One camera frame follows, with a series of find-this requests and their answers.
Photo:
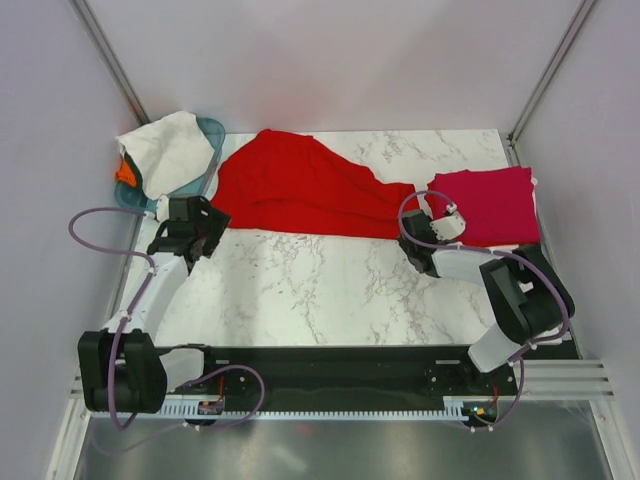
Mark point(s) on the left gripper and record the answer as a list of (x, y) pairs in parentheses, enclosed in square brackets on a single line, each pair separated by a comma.
[(217, 223)]

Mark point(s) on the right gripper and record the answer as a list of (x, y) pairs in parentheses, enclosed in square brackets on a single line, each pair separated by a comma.
[(402, 242)]

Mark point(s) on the red t-shirt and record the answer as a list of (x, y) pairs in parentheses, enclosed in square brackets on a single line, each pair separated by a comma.
[(292, 183), (430, 201)]

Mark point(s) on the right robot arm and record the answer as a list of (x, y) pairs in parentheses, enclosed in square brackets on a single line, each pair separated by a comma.
[(528, 299)]

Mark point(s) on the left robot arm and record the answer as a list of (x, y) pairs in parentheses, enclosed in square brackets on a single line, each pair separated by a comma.
[(122, 371)]

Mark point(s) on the folded red t-shirt in stack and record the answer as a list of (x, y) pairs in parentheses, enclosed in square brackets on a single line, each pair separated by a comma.
[(430, 201)]

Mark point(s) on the teal plastic basket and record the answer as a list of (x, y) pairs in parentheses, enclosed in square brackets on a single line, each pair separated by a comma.
[(128, 197)]

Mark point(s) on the dark green garment in basket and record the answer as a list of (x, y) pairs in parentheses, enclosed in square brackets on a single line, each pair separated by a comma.
[(136, 170)]

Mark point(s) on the folded magenta t-shirt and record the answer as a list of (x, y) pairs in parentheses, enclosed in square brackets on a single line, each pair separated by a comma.
[(497, 205)]

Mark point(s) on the white t-shirt in basket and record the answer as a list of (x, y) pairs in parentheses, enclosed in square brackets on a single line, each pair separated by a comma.
[(170, 153)]

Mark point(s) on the orange garment in basket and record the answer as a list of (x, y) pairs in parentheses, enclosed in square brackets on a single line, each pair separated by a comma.
[(125, 174)]

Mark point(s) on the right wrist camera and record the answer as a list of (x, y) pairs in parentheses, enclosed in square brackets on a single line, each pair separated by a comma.
[(449, 227)]

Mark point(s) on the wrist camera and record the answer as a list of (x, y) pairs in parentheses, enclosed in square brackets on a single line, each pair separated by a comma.
[(449, 227), (178, 207)]

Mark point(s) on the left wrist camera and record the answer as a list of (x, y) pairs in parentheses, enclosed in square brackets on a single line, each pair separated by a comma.
[(178, 207)]

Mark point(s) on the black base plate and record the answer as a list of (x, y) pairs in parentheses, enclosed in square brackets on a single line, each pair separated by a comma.
[(345, 379)]

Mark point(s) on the left aluminium frame post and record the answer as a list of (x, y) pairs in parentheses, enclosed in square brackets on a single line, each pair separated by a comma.
[(102, 45)]

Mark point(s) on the aluminium frame post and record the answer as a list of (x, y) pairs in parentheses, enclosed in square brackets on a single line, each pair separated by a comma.
[(102, 45), (562, 50)]

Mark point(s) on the right aluminium frame post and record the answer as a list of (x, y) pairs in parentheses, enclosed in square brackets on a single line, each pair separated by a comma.
[(562, 50)]

